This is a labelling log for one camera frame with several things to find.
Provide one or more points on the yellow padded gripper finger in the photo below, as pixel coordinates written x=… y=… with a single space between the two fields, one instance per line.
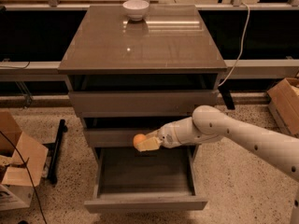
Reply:
x=149 y=144
x=152 y=134

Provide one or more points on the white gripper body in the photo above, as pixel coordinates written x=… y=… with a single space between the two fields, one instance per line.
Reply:
x=167 y=135

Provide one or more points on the orange fruit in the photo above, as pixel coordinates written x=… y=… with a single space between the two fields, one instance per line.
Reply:
x=138 y=138

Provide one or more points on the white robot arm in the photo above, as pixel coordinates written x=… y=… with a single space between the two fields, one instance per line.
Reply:
x=207 y=124

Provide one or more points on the grey open bottom drawer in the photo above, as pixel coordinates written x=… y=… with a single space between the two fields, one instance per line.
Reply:
x=152 y=181

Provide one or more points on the grey middle drawer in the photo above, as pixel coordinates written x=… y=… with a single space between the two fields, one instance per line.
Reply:
x=122 y=137

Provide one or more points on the grey drawer cabinet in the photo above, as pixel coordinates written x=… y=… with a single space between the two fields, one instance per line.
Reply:
x=170 y=50

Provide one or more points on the grey top drawer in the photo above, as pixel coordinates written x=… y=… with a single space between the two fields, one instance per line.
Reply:
x=109 y=104

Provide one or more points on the black metal stand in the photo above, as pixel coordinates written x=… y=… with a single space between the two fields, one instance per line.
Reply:
x=53 y=154

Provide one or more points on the cardboard box right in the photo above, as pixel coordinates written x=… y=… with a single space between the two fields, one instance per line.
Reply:
x=285 y=98

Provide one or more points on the white ceramic bowl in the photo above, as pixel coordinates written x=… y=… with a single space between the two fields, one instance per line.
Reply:
x=136 y=10

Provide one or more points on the open cardboard box left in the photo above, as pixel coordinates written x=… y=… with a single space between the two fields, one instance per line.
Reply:
x=22 y=164

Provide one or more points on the black table leg bracket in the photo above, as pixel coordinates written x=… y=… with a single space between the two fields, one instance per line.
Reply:
x=227 y=98

